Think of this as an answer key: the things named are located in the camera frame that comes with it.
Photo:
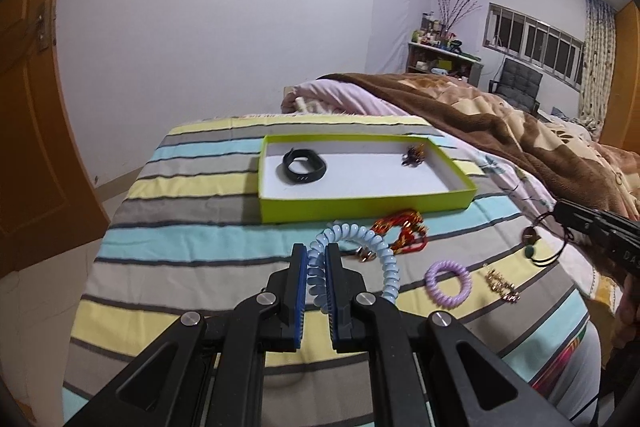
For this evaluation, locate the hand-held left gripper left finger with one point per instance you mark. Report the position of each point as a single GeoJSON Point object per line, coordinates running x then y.
{"type": "Point", "coordinates": [298, 292]}

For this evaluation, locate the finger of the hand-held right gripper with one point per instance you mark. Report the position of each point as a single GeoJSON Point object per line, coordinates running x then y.
{"type": "Point", "coordinates": [575, 223]}
{"type": "Point", "coordinates": [575, 207]}

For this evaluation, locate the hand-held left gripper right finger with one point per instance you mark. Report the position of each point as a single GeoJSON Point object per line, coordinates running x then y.
{"type": "Point", "coordinates": [332, 297]}

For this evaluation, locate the small gold hair clip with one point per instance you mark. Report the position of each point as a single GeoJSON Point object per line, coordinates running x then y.
{"type": "Point", "coordinates": [366, 254]}

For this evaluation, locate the red orange hair clip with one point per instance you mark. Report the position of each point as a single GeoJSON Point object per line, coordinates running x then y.
{"type": "Point", "coordinates": [407, 234]}

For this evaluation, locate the green cardboard box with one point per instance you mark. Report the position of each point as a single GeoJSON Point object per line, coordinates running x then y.
{"type": "Point", "coordinates": [360, 202]}

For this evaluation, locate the floral pink bed sheet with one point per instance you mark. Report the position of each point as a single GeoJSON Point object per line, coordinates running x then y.
{"type": "Point", "coordinates": [525, 187]}

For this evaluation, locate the brown patterned blanket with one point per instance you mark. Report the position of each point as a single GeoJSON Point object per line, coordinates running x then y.
{"type": "Point", "coordinates": [500, 122]}

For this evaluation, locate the black wristband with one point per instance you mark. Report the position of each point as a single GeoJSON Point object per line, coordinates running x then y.
{"type": "Point", "coordinates": [292, 172]}

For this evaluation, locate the striped bed sheet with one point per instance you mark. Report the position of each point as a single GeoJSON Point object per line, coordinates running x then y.
{"type": "Point", "coordinates": [200, 217]}

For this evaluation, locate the orange wardrobe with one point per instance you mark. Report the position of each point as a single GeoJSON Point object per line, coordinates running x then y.
{"type": "Point", "coordinates": [622, 82]}

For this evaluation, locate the black quilted chair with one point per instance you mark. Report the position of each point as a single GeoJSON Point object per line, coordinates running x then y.
{"type": "Point", "coordinates": [520, 82]}

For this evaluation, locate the floral curtain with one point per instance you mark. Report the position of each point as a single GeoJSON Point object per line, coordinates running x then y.
{"type": "Point", "coordinates": [597, 62]}

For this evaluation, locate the person's grey trousers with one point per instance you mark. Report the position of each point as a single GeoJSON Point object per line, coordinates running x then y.
{"type": "Point", "coordinates": [565, 387]}

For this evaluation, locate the barred window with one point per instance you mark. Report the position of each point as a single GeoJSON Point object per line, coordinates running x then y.
{"type": "Point", "coordinates": [535, 42]}

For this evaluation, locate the cluttered wooden shelf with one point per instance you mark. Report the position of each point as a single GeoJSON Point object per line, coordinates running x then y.
{"type": "Point", "coordinates": [440, 62]}

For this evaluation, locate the pink quilt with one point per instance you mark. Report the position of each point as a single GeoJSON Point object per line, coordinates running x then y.
{"type": "Point", "coordinates": [345, 97]}

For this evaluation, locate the purple decorative branches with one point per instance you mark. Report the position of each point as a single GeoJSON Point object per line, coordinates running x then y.
{"type": "Point", "coordinates": [455, 9]}

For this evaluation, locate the orange wooden door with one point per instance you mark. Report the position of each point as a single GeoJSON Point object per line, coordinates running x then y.
{"type": "Point", "coordinates": [30, 132]}

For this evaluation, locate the metal door latch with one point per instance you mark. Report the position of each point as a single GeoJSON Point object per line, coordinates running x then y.
{"type": "Point", "coordinates": [44, 24]}

